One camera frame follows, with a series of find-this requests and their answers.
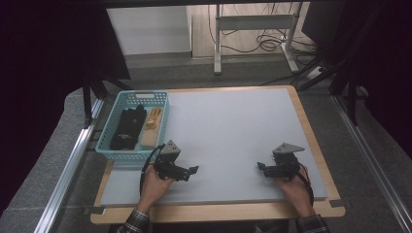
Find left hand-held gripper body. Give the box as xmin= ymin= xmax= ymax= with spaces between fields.
xmin=153 ymin=139 xmax=183 ymax=182

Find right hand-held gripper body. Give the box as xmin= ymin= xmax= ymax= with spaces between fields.
xmin=271 ymin=142 xmax=306 ymax=182

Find cream glove with orange palm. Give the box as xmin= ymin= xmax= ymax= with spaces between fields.
xmin=138 ymin=107 xmax=163 ymax=150

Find teal plastic basket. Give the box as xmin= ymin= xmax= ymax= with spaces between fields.
xmin=95 ymin=89 xmax=171 ymax=162

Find black glove with logo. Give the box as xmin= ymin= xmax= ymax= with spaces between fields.
xmin=109 ymin=104 xmax=148 ymax=151

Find person's left hand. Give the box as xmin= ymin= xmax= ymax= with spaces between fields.
xmin=139 ymin=165 xmax=177 ymax=214

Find person's right hand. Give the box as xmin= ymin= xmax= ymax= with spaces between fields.
xmin=273 ymin=174 xmax=316 ymax=219

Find grey foam mat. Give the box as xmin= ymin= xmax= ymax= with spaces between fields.
xmin=99 ymin=87 xmax=329 ymax=208

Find wooden table board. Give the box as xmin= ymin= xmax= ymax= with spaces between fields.
xmin=89 ymin=84 xmax=347 ymax=225

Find black tape piece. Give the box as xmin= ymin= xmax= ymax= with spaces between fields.
xmin=83 ymin=206 xmax=107 ymax=216
xmin=328 ymin=198 xmax=347 ymax=209

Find black metal stand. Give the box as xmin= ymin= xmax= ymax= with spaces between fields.
xmin=291 ymin=48 xmax=362 ymax=128

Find white power strip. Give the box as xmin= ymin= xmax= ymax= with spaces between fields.
xmin=305 ymin=65 xmax=326 ymax=81

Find black tripod stand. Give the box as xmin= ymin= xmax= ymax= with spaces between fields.
xmin=81 ymin=71 xmax=133 ymax=128

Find white panel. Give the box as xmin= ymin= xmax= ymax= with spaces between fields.
xmin=106 ymin=5 xmax=192 ymax=56

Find dark curtain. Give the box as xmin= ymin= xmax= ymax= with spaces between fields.
xmin=0 ymin=0 xmax=132 ymax=216
xmin=336 ymin=0 xmax=412 ymax=159

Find left hand-held gripper black cable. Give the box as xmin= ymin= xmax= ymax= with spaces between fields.
xmin=139 ymin=144 xmax=166 ymax=196

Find right hand-held gripper cable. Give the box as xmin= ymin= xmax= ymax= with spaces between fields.
xmin=295 ymin=162 xmax=315 ymax=206

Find aluminium rail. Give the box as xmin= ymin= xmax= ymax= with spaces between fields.
xmin=33 ymin=98 xmax=105 ymax=233
xmin=332 ymin=94 xmax=412 ymax=225

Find black cables on floor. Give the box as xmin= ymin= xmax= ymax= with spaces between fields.
xmin=207 ymin=3 xmax=322 ymax=56

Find white metal desk frame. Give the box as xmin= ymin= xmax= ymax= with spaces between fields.
xmin=213 ymin=3 xmax=301 ymax=77

